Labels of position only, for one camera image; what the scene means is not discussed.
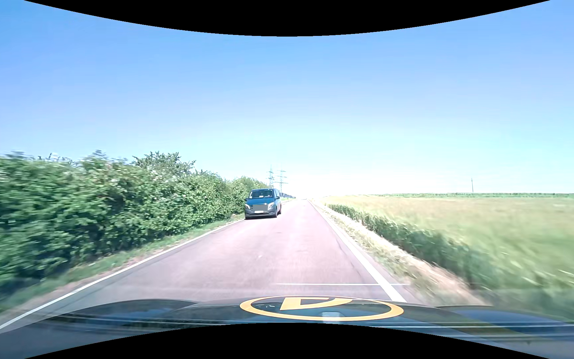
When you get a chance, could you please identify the grey asphalt road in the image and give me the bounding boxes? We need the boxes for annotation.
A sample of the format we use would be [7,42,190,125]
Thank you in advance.
[0,198,420,350]

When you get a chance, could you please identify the green grain field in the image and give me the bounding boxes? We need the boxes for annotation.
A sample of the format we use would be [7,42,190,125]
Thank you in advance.
[323,192,574,322]

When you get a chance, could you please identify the green hedge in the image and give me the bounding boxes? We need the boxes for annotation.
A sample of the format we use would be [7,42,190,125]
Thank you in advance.
[0,150,271,305]

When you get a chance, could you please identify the grass verge beside hedge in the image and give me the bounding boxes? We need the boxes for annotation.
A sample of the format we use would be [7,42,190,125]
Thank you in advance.
[0,213,246,320]

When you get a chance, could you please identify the dry grass verge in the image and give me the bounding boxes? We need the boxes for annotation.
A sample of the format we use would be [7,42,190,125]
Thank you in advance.
[311,198,492,307]

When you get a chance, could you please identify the road markings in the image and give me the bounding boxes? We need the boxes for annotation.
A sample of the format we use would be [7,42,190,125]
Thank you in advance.
[0,199,408,342]

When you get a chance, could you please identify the grey van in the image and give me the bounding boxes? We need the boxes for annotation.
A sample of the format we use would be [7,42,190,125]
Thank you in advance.
[244,188,283,220]

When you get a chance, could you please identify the car's own bonnet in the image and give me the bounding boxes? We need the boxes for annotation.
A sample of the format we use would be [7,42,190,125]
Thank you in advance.
[15,295,574,359]

